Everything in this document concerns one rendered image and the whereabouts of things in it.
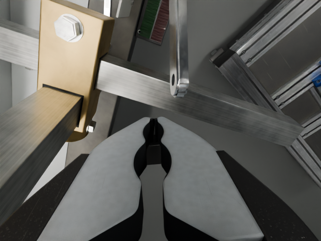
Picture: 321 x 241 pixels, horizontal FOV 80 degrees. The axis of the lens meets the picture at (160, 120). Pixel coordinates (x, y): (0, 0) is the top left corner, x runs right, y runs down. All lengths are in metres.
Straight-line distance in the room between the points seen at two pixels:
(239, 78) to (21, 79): 0.78
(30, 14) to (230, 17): 0.86
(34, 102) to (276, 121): 0.24
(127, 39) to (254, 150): 1.27
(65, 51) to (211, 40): 0.94
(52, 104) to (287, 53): 0.94
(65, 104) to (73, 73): 0.03
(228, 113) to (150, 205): 1.54
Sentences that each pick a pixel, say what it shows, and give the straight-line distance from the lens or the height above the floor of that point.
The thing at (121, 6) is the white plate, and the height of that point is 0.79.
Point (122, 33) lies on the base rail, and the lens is 0.35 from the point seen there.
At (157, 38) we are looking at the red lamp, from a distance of 0.34.
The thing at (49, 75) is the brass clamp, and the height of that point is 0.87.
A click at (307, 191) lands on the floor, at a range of 2.01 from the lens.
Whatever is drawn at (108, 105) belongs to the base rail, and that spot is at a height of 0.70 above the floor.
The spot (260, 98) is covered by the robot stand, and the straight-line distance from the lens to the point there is 1.00.
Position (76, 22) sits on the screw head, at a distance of 0.18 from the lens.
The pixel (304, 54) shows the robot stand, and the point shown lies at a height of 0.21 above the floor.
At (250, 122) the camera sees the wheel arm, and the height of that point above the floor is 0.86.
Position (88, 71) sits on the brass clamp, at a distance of 0.19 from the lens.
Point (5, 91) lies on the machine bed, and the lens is 0.55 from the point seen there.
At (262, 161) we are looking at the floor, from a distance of 1.58.
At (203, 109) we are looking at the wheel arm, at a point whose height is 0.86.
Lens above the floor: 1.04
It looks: 61 degrees down
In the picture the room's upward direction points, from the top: 178 degrees clockwise
